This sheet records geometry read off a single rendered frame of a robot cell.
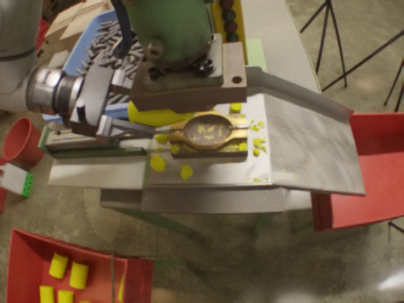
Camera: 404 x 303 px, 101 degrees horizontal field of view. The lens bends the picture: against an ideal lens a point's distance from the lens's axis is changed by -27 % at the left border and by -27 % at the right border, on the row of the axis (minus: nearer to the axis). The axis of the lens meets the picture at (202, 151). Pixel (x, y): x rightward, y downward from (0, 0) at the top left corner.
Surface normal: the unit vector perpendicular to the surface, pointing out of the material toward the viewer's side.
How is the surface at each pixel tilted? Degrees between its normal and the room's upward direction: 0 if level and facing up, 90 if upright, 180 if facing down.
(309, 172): 30
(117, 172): 0
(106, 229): 0
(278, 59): 0
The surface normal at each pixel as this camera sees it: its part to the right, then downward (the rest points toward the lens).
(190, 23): 0.65, 0.63
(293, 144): 0.33, -0.38
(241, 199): -0.18, -0.41
